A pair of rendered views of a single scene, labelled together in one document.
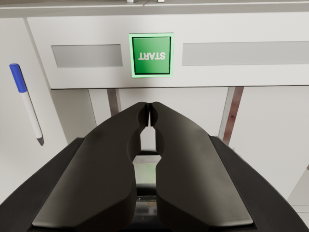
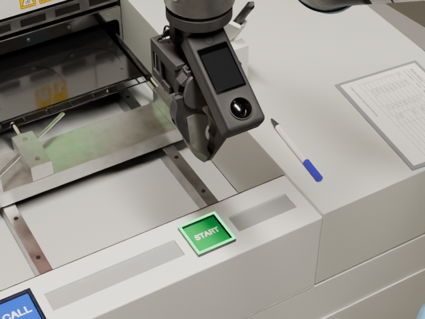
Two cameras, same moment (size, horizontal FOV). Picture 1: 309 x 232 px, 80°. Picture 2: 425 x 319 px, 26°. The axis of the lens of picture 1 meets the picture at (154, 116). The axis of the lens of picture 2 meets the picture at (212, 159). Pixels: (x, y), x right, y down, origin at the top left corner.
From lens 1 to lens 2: 0.98 m
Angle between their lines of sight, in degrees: 23
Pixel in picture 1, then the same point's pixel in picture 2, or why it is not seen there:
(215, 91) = not seen: hidden behind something
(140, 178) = (123, 121)
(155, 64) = (200, 228)
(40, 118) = (283, 145)
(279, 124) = not seen: outside the picture
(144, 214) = (83, 67)
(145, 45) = (217, 238)
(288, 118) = not seen: outside the picture
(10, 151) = (301, 101)
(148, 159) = (126, 152)
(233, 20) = (152, 285)
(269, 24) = (118, 297)
